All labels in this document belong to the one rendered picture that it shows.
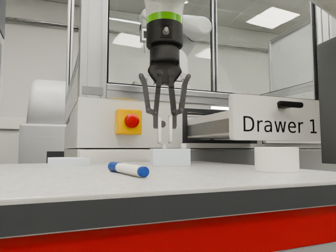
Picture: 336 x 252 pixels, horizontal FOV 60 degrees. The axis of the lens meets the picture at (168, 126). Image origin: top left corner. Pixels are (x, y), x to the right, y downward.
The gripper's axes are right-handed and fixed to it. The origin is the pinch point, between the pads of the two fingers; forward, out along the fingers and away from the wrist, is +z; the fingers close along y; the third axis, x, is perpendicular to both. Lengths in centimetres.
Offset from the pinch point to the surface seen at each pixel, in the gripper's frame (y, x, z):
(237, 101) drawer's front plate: 16.8, -5.0, -6.2
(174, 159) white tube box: 1.6, -7.1, 7.2
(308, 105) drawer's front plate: 38.1, 1.6, -6.5
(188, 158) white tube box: 4.7, -7.0, 7.0
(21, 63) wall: -165, 314, -107
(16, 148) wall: -168, 313, 3
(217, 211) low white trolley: 2.1, -43.1, 10.9
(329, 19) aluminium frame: 72, 41, -49
